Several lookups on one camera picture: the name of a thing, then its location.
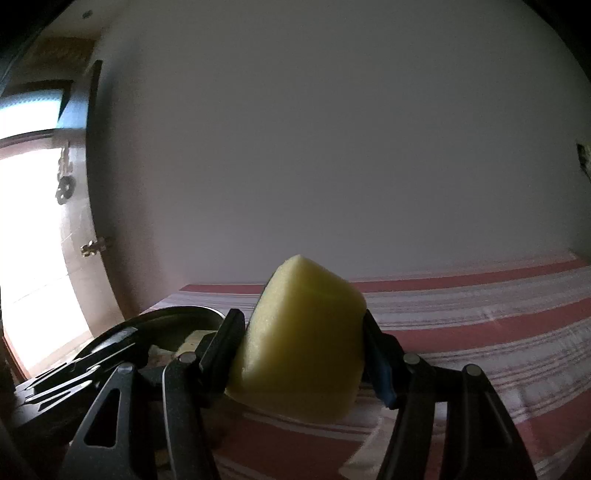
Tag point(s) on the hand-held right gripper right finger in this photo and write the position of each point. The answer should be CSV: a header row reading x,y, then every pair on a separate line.
x,y
381,378

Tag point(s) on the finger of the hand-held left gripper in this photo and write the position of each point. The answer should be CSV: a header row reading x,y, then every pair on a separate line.
x,y
60,393
106,353

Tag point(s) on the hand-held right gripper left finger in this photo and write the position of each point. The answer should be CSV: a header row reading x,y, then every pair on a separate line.
x,y
221,355

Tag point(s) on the round bowl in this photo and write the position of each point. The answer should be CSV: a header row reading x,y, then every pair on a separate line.
x,y
184,316

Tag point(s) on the yellow sponge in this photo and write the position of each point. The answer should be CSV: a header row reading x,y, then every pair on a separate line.
x,y
196,341
300,341

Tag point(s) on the pink striped cloth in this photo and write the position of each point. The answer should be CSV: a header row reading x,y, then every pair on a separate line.
x,y
485,332

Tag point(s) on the pale door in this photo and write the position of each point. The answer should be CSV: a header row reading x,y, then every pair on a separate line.
x,y
87,230

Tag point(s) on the hanging door ornament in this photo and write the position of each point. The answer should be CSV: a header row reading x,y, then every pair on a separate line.
x,y
65,184

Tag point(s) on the wall socket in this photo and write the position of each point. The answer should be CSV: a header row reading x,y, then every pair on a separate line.
x,y
582,159

